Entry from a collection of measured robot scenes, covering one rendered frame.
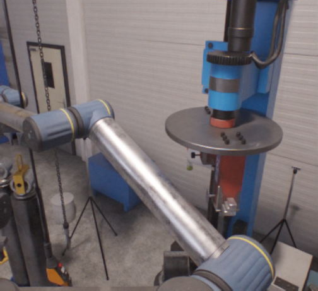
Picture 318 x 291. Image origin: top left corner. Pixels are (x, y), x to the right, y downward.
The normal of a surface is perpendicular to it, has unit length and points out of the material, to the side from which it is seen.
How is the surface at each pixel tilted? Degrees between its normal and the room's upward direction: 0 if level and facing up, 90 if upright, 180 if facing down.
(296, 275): 0
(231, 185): 90
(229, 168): 90
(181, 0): 90
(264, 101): 90
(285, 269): 0
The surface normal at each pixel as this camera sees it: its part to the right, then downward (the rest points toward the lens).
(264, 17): -0.59, 0.31
